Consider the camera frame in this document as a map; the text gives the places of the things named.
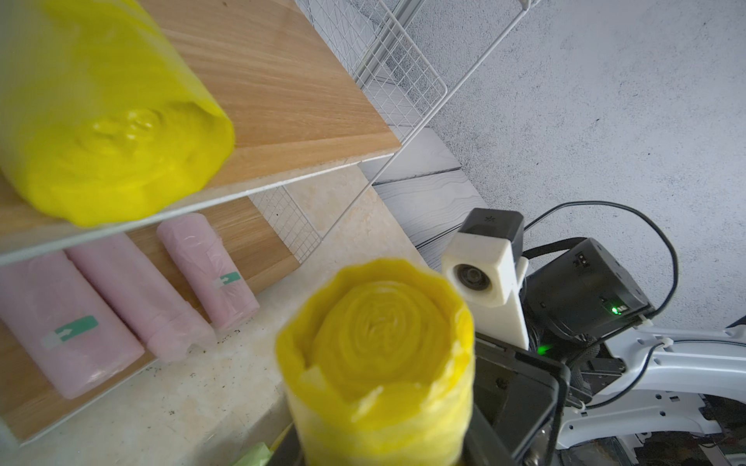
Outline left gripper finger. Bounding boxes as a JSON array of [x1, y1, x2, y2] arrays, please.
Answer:
[[267, 430, 303, 466]]

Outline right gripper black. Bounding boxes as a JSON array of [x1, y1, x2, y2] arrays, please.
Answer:
[[465, 337, 570, 465]]

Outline light green bag roll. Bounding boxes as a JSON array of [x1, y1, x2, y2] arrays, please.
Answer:
[[233, 443, 273, 466]]

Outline yellow bag roll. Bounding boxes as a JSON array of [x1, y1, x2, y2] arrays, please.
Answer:
[[275, 258, 475, 465], [1, 1, 235, 227]]

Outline pink bag roll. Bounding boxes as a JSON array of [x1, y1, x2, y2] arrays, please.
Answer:
[[157, 214, 260, 331], [1, 252, 145, 400], [65, 233, 217, 362]]

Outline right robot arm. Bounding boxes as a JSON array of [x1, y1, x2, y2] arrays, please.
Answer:
[[468, 324, 745, 465]]

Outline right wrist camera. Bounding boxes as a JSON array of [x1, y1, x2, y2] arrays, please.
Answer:
[[441, 208, 530, 351]]

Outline white wire wooden shelf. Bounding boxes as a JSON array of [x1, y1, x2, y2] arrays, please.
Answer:
[[0, 0, 543, 447]]

